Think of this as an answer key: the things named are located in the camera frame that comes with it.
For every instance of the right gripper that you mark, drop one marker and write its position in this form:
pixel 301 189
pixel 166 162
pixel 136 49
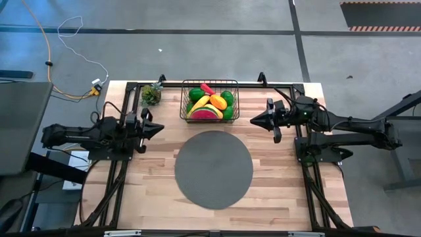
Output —
pixel 284 116

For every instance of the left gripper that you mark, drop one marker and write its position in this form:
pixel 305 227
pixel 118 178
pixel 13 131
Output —
pixel 139 128

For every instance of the small green toy fruit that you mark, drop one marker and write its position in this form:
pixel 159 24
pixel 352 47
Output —
pixel 189 107
pixel 228 112

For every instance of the round green toy fruit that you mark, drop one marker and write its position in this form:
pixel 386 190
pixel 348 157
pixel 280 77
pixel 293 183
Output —
pixel 227 97

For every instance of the orange toy mango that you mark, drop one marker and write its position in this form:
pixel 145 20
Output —
pixel 218 102

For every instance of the yellow toy banana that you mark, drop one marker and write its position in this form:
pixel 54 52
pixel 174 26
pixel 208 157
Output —
pixel 199 105

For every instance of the red toy pepper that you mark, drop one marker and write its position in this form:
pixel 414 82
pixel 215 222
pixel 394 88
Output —
pixel 207 89

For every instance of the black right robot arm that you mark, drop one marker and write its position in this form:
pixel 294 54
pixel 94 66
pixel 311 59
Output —
pixel 355 126

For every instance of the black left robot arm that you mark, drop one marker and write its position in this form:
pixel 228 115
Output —
pixel 75 135

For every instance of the potted succulent plant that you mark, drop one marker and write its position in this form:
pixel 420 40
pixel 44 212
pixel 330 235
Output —
pixel 151 95

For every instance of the yellow plug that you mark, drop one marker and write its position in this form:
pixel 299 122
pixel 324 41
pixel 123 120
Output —
pixel 94 91

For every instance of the round grey woven placemat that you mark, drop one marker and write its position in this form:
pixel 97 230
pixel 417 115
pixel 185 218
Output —
pixel 213 169

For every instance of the white power adapter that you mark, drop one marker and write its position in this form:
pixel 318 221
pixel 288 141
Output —
pixel 97 82

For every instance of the grey desk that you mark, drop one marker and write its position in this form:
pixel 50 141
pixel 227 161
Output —
pixel 23 128

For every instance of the black metal stand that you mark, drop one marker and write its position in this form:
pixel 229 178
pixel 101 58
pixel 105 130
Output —
pixel 408 100

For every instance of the flat black bar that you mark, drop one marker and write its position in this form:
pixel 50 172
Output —
pixel 16 74

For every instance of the black hazard striped mat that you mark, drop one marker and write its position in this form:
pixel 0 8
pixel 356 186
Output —
pixel 381 16

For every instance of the black table frame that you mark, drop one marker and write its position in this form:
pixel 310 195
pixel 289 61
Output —
pixel 171 85

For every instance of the silver metal bracket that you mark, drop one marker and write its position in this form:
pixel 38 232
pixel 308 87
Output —
pixel 121 233
pixel 306 234

